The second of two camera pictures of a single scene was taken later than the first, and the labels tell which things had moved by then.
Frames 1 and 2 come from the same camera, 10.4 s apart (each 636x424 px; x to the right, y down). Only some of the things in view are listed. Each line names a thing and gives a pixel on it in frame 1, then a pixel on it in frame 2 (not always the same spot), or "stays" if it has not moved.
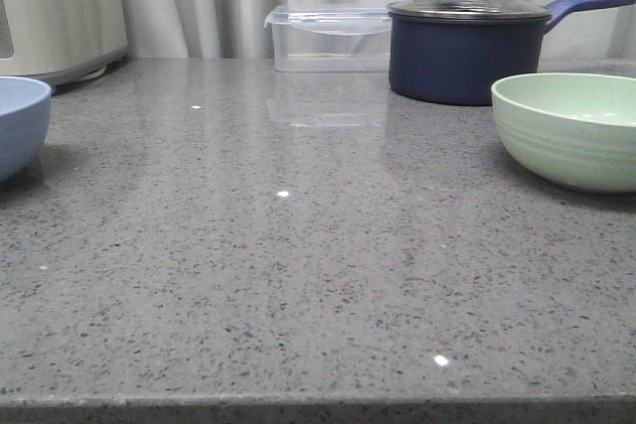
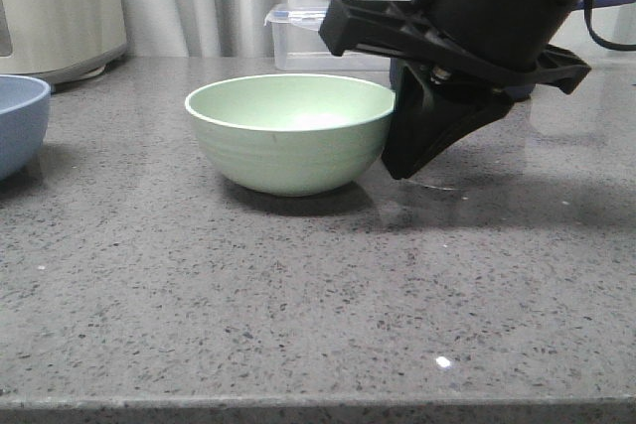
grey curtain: (213, 2) stays
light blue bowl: (25, 104) stays
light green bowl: (573, 130) → (292, 134)
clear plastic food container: (331, 38) stays
